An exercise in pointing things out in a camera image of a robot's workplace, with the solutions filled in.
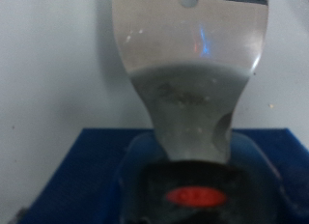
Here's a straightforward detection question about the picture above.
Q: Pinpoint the silver toaster oven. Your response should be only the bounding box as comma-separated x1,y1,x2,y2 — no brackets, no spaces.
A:
0,0,309,224

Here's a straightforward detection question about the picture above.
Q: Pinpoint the black spatula with blue block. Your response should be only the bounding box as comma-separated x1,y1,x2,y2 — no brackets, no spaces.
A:
15,0,309,224

